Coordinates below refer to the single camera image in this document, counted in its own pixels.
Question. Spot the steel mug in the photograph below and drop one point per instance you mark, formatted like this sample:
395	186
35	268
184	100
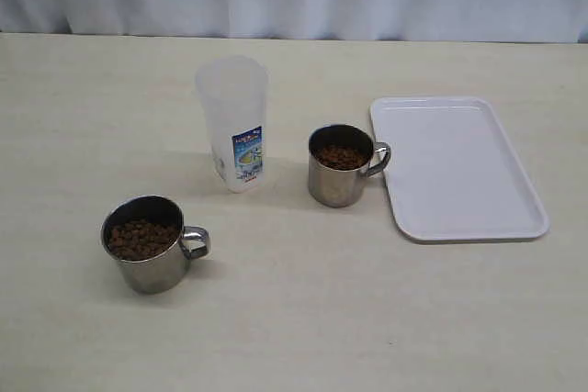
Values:
148	239
341	160

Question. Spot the clear plastic container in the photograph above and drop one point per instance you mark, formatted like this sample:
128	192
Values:
233	92

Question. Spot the white plastic tray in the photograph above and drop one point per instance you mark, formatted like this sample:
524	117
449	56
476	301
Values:
454	176

